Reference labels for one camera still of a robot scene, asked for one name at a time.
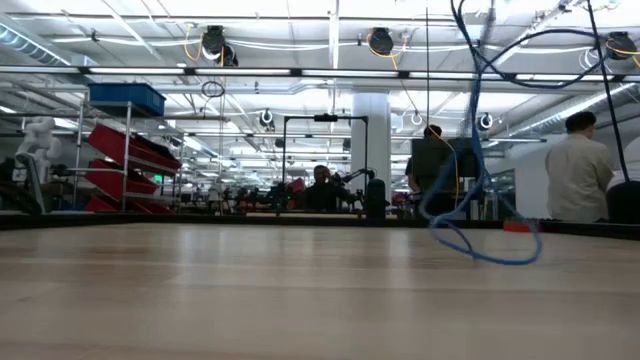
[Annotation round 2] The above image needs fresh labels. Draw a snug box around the silver ventilation duct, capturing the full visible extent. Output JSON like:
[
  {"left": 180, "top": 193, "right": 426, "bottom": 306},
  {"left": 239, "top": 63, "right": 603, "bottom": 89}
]
[
  {"left": 504, "top": 81, "right": 640, "bottom": 139},
  {"left": 0, "top": 22, "right": 71, "bottom": 67}
]

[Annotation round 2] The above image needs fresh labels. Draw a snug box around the white ceiling unit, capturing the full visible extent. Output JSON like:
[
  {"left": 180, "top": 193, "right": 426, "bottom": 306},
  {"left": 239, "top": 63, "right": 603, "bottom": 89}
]
[{"left": 455, "top": 10, "right": 494, "bottom": 40}]

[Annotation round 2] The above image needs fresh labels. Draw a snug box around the thin black vertical pole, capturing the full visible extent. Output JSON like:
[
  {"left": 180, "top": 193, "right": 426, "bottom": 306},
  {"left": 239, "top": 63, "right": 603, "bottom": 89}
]
[{"left": 424, "top": 7, "right": 430, "bottom": 131}]

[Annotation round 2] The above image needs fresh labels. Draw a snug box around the black cylindrical bin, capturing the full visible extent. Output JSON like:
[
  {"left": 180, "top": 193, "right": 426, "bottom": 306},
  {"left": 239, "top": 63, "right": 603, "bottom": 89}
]
[{"left": 363, "top": 178, "right": 390, "bottom": 219}]

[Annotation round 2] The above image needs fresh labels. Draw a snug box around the blue cord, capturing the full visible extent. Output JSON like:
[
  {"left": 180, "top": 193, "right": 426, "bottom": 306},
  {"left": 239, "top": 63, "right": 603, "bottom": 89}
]
[{"left": 418, "top": 0, "right": 544, "bottom": 267}]

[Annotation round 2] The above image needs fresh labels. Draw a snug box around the blue storage bin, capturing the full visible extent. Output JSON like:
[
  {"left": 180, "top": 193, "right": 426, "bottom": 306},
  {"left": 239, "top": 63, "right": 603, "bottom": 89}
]
[{"left": 88, "top": 82, "right": 167, "bottom": 118}]

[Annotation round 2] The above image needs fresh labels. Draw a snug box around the ceiling light strip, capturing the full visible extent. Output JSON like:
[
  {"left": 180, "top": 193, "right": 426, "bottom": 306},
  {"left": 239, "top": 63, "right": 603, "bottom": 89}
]
[
  {"left": 409, "top": 71, "right": 507, "bottom": 81},
  {"left": 301, "top": 68, "right": 400, "bottom": 78},
  {"left": 88, "top": 67, "right": 185, "bottom": 77},
  {"left": 194, "top": 67, "right": 292, "bottom": 77},
  {"left": 517, "top": 72, "right": 615, "bottom": 82}
]

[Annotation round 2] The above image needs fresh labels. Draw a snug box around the small red block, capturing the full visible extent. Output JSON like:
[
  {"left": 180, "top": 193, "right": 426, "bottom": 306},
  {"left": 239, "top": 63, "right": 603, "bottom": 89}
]
[{"left": 502, "top": 218, "right": 542, "bottom": 234}]

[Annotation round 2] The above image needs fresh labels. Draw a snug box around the black slanted pole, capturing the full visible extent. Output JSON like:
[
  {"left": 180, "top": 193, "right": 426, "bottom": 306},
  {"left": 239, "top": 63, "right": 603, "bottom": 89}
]
[{"left": 585, "top": 0, "right": 632, "bottom": 184}]

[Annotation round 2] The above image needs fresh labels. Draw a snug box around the metal shelf rack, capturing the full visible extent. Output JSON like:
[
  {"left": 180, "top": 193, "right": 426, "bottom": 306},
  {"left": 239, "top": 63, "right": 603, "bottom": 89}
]
[{"left": 73, "top": 99, "right": 185, "bottom": 215}]

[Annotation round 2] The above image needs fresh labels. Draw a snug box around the white round pillar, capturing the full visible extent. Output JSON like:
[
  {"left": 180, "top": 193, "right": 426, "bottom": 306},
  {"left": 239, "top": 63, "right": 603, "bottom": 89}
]
[{"left": 350, "top": 92, "right": 392, "bottom": 191}]

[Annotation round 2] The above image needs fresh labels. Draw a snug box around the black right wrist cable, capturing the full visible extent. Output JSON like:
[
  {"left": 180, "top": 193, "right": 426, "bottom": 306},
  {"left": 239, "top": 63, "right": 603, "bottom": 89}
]
[{"left": 477, "top": 28, "right": 609, "bottom": 91}]

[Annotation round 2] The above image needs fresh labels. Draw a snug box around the black ceiling cable reel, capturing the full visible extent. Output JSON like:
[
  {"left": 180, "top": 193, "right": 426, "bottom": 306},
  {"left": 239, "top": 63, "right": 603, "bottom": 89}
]
[
  {"left": 201, "top": 24, "right": 239, "bottom": 67},
  {"left": 605, "top": 30, "right": 639, "bottom": 61},
  {"left": 367, "top": 26, "right": 396, "bottom": 56}
]

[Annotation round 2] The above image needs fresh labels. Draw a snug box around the black monitor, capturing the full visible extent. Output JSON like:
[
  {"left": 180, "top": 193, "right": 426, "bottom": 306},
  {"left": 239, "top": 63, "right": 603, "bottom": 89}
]
[{"left": 411, "top": 137, "right": 483, "bottom": 194}]

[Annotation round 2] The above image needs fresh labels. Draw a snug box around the yellow hanging cable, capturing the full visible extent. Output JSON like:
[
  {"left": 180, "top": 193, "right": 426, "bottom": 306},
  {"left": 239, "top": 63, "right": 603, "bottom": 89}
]
[{"left": 429, "top": 127, "right": 460, "bottom": 214}]

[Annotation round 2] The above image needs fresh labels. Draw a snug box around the hanging black cable loop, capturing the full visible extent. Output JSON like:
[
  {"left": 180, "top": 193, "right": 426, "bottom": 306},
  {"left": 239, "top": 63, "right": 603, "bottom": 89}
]
[{"left": 200, "top": 79, "right": 226, "bottom": 99}]

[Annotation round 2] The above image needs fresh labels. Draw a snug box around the black background rig frame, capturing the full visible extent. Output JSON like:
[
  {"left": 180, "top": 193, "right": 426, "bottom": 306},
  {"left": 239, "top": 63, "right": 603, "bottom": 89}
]
[{"left": 282, "top": 113, "right": 370, "bottom": 215}]

